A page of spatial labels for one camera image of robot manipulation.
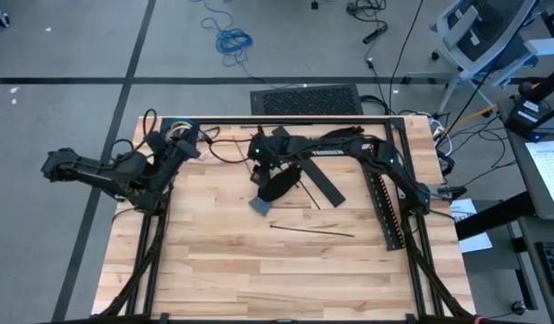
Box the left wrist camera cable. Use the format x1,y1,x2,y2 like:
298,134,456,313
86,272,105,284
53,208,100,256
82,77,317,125
110,107,161,157

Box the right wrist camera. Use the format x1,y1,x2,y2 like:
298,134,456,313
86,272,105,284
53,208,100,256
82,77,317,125
250,164,270,186

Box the long black taut cable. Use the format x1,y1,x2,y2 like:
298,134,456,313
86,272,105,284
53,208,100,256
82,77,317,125
441,0,540,139

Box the grey office chair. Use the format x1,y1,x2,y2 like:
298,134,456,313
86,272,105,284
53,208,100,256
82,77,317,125
405,0,554,116

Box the black keyboard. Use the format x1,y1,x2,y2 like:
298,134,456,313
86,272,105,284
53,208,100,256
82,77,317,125
535,241,554,298

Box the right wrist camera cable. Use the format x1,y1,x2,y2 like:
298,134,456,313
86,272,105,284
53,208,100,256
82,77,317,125
207,134,263,165

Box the black floor cable bundle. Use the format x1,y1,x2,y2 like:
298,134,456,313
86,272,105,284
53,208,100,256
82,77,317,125
346,0,389,46

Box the black box white labels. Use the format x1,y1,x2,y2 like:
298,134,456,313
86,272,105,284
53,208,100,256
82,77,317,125
505,95,550,140

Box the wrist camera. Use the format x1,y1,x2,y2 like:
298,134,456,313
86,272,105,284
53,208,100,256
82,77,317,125
175,138,202,160
250,164,270,186

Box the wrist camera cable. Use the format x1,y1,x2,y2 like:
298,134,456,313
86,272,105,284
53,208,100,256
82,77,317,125
207,134,263,165
110,107,161,157

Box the white printed sheet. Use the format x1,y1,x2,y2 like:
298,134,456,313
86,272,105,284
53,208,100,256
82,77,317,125
523,139,554,222

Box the black desk leg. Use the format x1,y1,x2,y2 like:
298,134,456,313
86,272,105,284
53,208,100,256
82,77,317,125
454,191,537,242

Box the white paper sheet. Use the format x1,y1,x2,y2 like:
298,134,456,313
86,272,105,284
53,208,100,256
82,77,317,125
448,197,494,255

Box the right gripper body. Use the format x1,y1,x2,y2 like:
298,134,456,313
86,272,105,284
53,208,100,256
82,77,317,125
249,137,287,168

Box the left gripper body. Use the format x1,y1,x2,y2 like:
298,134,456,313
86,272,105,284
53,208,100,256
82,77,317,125
148,132,188,175

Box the black slotted cable duct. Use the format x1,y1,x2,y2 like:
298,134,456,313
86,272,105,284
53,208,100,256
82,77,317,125
361,166,407,252

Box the flat black duct cover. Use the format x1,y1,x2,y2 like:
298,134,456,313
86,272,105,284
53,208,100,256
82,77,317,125
272,125,346,209

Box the black zip tie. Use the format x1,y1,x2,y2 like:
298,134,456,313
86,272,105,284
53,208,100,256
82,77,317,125
297,178,323,212
269,224,356,239
233,134,255,176

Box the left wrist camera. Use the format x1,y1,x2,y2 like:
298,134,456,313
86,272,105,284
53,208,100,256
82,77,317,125
175,138,202,160

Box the blue coiled floor cable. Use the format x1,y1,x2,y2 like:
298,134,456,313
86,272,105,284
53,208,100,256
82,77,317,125
200,0,278,86

